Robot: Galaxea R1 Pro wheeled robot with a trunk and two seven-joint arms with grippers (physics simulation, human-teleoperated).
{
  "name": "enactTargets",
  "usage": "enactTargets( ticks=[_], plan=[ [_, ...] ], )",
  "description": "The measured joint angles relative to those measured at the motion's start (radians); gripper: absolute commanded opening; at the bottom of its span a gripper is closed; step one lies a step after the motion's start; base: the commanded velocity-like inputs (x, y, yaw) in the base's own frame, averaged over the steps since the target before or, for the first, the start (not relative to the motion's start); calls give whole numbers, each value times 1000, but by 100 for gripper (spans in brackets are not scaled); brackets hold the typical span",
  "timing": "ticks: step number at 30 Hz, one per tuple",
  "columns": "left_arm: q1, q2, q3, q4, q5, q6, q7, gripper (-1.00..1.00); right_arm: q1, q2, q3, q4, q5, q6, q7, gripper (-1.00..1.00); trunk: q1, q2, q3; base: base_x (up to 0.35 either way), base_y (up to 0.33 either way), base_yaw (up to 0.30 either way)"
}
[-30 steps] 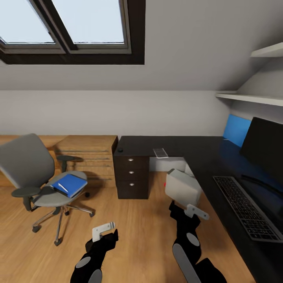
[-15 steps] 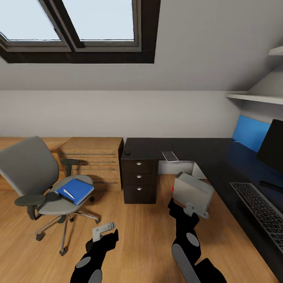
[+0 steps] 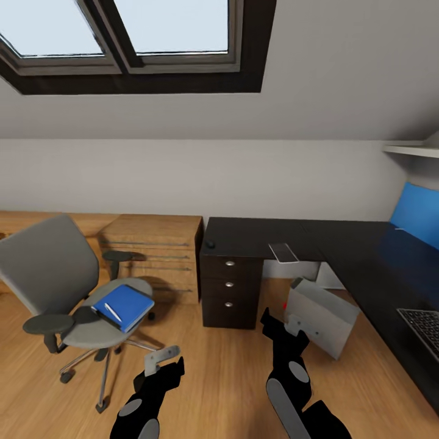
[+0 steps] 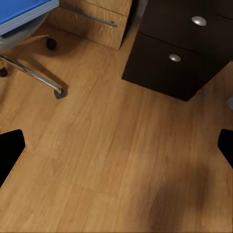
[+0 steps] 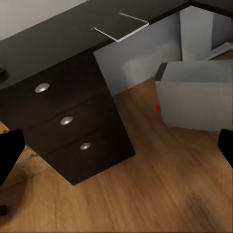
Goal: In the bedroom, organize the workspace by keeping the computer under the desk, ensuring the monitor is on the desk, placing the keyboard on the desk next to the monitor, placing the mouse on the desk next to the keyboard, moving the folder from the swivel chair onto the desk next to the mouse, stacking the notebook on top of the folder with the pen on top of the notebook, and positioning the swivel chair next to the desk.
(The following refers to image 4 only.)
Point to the folder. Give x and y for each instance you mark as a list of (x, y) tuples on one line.
[(15, 13)]

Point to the swivel chair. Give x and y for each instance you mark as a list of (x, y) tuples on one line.
[(21, 36)]

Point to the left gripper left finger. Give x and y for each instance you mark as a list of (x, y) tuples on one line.
[(12, 145)]

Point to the cabinet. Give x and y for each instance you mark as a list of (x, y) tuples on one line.
[(102, 21), (181, 45)]

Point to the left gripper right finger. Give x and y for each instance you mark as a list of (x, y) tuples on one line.
[(225, 144)]

